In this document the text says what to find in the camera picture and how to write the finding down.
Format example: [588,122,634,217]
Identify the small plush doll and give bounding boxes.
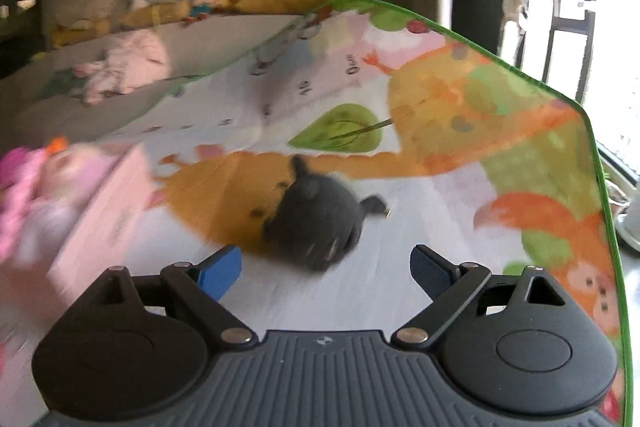
[182,0,218,22]

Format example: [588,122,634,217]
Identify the long yellow bolster pillow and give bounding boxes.
[120,2,193,29]

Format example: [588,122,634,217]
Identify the dark cabinet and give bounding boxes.
[0,0,41,78]

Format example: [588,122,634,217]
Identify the grey sofa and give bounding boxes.
[0,9,306,142]

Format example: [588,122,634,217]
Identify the pink white plush toy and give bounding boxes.
[0,142,121,268]

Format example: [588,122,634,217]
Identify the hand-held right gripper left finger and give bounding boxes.
[102,244,253,345]

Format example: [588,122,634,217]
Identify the pink patterned clothes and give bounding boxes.
[75,28,171,105]

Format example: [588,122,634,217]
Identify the black metal window frame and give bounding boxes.
[547,0,601,102]

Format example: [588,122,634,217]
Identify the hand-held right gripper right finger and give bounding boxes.
[391,244,566,347]

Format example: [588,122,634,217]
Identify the cartoon animal play mat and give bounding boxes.
[0,0,628,427]

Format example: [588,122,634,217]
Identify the green cloth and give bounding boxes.
[42,69,83,100]

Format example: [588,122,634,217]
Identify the yellow cushion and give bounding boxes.
[50,19,113,48]

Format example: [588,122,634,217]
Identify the black plush toy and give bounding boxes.
[262,155,391,273]

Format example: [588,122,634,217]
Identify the pink cardboard box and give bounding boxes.
[47,142,156,298]

